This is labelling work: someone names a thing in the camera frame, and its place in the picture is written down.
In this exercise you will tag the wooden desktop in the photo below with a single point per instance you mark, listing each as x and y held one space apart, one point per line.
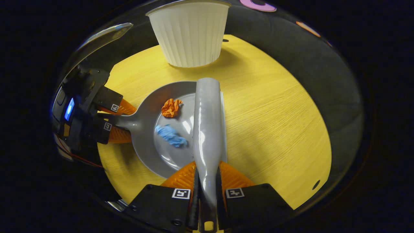
275 123

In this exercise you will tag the blue paper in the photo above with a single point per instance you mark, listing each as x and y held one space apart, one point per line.
169 134

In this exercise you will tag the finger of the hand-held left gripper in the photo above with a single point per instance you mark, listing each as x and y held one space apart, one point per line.
106 97
103 131

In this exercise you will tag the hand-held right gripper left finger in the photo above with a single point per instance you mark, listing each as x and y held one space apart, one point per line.
193 210

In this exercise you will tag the small grey broom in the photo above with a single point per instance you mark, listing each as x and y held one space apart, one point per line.
207 129

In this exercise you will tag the orange paper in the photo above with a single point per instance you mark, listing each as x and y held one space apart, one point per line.
170 107

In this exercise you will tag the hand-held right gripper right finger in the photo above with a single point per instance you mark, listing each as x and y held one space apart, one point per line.
220 207

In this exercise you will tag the grey plastic dustpan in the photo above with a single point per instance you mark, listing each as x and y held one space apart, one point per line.
145 129

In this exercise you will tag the white ribbed garbage bin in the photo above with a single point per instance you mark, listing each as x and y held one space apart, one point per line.
190 35

